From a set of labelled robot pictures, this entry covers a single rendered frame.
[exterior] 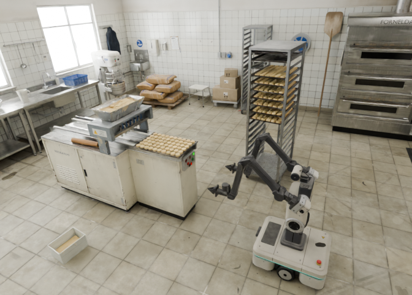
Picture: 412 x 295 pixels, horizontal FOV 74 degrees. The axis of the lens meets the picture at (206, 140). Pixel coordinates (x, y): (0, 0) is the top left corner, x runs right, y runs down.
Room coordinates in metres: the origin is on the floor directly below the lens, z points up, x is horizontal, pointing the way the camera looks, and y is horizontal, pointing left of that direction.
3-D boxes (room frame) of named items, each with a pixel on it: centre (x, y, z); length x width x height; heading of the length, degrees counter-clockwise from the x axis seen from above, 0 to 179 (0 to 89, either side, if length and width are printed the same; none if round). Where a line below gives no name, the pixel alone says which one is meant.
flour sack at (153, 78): (6.78, 1.06, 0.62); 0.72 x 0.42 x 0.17; 71
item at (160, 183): (2.73, 0.52, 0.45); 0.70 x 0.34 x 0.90; 62
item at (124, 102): (2.97, 0.96, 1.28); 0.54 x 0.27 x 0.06; 152
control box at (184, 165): (2.56, 0.20, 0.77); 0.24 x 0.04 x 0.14; 152
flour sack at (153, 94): (6.59, 1.21, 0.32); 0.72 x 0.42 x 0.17; 69
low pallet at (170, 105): (6.79, 1.11, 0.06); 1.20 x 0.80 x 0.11; 67
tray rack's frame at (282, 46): (3.37, -0.91, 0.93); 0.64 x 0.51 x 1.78; 147
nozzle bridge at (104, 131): (2.97, 0.96, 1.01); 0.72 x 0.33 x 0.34; 152
